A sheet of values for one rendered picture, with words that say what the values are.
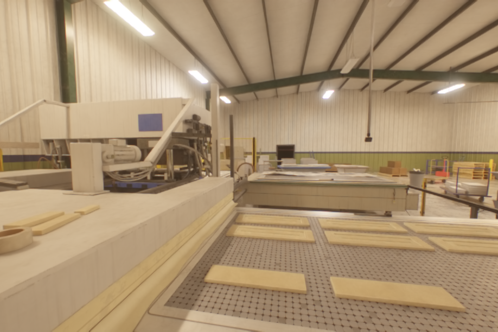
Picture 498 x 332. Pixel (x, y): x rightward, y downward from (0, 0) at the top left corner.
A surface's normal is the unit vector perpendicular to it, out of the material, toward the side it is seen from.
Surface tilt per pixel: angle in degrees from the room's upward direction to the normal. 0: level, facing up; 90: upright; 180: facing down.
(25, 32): 90
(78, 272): 90
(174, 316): 0
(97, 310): 90
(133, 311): 1
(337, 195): 90
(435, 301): 0
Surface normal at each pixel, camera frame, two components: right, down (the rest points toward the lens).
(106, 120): -0.18, 0.07
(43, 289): 0.98, 0.01
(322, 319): 0.00, -1.00
